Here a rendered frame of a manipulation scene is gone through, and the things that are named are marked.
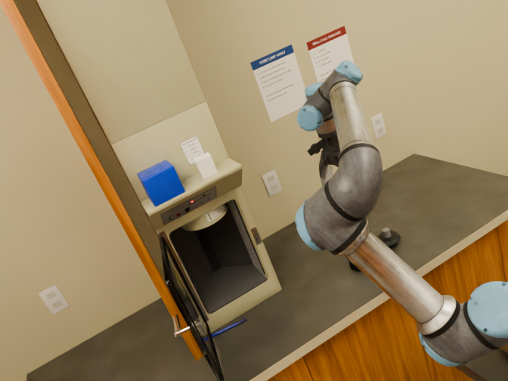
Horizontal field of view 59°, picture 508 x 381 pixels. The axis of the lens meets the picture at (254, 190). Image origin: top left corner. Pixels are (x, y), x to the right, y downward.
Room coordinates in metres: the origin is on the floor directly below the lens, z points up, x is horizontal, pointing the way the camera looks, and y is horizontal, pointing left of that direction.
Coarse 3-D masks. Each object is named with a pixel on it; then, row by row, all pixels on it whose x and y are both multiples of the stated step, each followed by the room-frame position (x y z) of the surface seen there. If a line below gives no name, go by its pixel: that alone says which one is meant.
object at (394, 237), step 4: (384, 228) 1.44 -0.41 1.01; (388, 228) 1.44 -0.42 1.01; (384, 232) 1.43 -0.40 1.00; (388, 232) 1.42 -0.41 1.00; (392, 232) 1.44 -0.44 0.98; (396, 232) 1.44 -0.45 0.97; (380, 236) 1.45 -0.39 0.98; (384, 236) 1.43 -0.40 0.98; (388, 236) 1.42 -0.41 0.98; (392, 236) 1.42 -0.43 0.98; (396, 236) 1.41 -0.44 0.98; (400, 236) 1.42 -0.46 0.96; (384, 240) 1.41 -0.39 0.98; (388, 240) 1.41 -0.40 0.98; (392, 240) 1.40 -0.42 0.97; (396, 240) 1.40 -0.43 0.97; (388, 244) 1.40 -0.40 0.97; (392, 244) 1.39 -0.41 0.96; (396, 244) 1.41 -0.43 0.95
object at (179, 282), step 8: (160, 240) 1.26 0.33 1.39; (160, 248) 1.21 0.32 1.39; (168, 256) 1.22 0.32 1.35; (176, 272) 1.22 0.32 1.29; (168, 280) 1.02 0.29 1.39; (176, 280) 1.14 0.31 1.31; (176, 288) 1.07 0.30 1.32; (184, 288) 1.22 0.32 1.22; (184, 296) 1.14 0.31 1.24; (184, 304) 1.07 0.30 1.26; (192, 304) 1.21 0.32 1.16; (192, 312) 1.13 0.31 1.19; (200, 320) 1.21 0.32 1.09; (192, 328) 1.01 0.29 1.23; (208, 336) 1.19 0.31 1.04; (200, 344) 1.01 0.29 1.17; (208, 344) 1.11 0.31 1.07; (208, 360) 1.01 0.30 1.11; (216, 368) 1.04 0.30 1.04; (216, 376) 1.00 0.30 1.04
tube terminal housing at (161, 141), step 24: (168, 120) 1.37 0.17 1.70; (192, 120) 1.39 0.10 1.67; (120, 144) 1.33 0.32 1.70; (144, 144) 1.35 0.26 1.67; (168, 144) 1.37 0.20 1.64; (216, 144) 1.41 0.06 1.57; (144, 168) 1.34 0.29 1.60; (192, 168) 1.38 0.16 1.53; (144, 192) 1.33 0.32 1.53; (240, 192) 1.41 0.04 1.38; (192, 216) 1.36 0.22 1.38; (264, 264) 1.40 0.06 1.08; (264, 288) 1.39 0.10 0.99; (216, 312) 1.34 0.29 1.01; (240, 312) 1.36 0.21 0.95
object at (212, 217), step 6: (222, 204) 1.46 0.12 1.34; (216, 210) 1.41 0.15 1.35; (222, 210) 1.43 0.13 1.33; (204, 216) 1.40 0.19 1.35; (210, 216) 1.40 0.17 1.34; (216, 216) 1.40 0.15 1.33; (222, 216) 1.41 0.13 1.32; (192, 222) 1.40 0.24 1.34; (198, 222) 1.39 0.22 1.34; (204, 222) 1.39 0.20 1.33; (210, 222) 1.39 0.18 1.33; (186, 228) 1.42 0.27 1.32; (192, 228) 1.40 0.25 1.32; (198, 228) 1.39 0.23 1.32
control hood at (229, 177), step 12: (216, 168) 1.36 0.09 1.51; (228, 168) 1.31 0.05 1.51; (240, 168) 1.30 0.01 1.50; (192, 180) 1.33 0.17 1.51; (204, 180) 1.29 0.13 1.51; (216, 180) 1.28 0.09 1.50; (228, 180) 1.31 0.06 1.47; (240, 180) 1.36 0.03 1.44; (192, 192) 1.25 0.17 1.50; (144, 204) 1.29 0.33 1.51; (168, 204) 1.23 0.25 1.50; (204, 204) 1.34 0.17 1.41; (156, 216) 1.24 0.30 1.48; (156, 228) 1.29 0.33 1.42
